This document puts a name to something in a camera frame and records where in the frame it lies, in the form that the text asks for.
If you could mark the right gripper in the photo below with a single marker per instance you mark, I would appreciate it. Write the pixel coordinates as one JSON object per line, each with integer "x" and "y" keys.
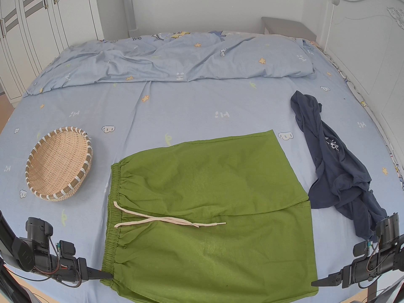
{"x": 363, "y": 270}

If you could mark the round woven basket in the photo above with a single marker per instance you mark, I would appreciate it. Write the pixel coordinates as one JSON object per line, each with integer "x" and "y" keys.
{"x": 56, "y": 159}

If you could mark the dark blue garment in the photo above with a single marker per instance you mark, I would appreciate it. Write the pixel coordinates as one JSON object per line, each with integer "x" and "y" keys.
{"x": 331, "y": 163}

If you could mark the green shorts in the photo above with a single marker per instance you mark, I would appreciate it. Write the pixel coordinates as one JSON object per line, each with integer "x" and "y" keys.
{"x": 205, "y": 248}

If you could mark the pale blue quilt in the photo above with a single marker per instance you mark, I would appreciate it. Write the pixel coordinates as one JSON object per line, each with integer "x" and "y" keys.
{"x": 189, "y": 58}

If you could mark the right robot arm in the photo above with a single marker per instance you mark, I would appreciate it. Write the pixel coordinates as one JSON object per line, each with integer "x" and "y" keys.
{"x": 388, "y": 232}

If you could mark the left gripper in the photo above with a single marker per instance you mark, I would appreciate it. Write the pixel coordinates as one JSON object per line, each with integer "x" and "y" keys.
{"x": 71, "y": 270}

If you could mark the grey bedside table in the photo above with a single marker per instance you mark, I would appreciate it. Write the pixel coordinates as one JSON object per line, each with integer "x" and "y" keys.
{"x": 284, "y": 27}

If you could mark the white wardrobe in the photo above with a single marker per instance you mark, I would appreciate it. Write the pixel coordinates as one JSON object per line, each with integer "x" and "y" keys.
{"x": 38, "y": 27}

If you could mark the bed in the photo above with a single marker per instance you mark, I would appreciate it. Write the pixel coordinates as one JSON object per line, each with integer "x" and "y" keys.
{"x": 205, "y": 106}

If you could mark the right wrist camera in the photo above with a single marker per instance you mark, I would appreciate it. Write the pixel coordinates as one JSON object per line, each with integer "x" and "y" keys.
{"x": 360, "y": 249}

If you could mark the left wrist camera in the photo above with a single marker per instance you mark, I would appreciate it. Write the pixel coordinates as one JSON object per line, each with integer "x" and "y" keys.
{"x": 67, "y": 248}

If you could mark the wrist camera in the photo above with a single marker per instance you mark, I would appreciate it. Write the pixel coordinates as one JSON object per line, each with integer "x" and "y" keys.
{"x": 67, "y": 248}
{"x": 360, "y": 249}

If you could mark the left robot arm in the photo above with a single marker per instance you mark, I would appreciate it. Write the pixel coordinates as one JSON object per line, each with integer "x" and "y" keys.
{"x": 25, "y": 254}

